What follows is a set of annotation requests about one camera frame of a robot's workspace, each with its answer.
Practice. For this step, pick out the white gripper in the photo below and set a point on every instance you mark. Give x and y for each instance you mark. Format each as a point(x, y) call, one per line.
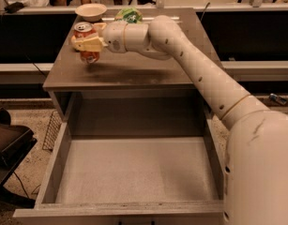
point(114, 37)

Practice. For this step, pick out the red coke can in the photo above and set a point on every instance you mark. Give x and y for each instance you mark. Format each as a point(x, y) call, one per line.
point(86, 41)

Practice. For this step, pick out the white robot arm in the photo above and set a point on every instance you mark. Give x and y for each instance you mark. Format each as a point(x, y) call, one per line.
point(256, 155)

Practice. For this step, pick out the small can on floor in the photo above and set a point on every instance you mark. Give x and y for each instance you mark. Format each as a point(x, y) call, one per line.
point(280, 100)

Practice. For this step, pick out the white bowl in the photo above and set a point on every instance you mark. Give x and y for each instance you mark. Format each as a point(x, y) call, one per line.
point(91, 12)

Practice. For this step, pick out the green chip bag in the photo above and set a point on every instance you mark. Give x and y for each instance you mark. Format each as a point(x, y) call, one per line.
point(129, 15)

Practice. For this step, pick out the grey cabinet with top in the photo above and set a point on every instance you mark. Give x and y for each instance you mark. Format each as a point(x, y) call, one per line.
point(124, 94)

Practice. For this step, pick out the open grey drawer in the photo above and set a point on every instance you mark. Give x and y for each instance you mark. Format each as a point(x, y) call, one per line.
point(131, 181)

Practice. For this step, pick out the black office chair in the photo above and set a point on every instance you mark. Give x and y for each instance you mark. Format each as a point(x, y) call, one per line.
point(15, 143)

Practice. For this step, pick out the black wire rack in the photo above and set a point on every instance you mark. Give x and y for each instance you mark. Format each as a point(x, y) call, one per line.
point(52, 131)

